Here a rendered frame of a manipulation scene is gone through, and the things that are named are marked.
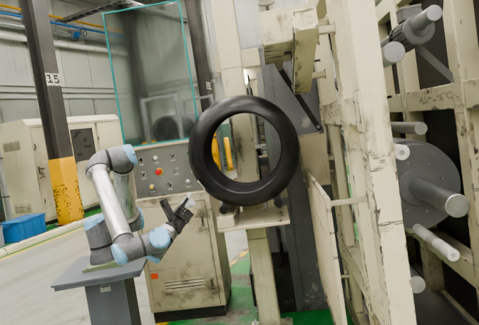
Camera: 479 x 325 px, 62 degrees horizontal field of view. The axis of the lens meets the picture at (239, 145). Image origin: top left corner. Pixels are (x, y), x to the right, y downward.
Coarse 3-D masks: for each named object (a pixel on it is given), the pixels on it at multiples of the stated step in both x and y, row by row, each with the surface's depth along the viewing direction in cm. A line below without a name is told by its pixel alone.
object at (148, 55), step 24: (120, 24) 273; (144, 24) 272; (168, 24) 271; (120, 48) 274; (144, 48) 273; (168, 48) 272; (120, 72) 275; (144, 72) 274; (168, 72) 273; (120, 96) 276; (144, 96) 275; (168, 96) 274; (192, 96) 272; (120, 120) 277; (144, 120) 276; (168, 120) 275; (192, 120) 274; (144, 144) 277
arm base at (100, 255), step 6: (102, 246) 236; (108, 246) 238; (96, 252) 236; (102, 252) 235; (108, 252) 236; (90, 258) 239; (96, 258) 235; (102, 258) 234; (108, 258) 235; (96, 264) 234
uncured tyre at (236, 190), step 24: (240, 96) 200; (216, 120) 198; (288, 120) 199; (192, 144) 201; (288, 144) 196; (192, 168) 204; (216, 168) 228; (288, 168) 197; (216, 192) 201; (240, 192) 199; (264, 192) 199
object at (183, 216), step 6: (174, 210) 193; (180, 210) 188; (186, 210) 190; (180, 216) 187; (186, 216) 189; (168, 222) 184; (174, 222) 186; (180, 222) 188; (174, 228) 184; (180, 228) 188
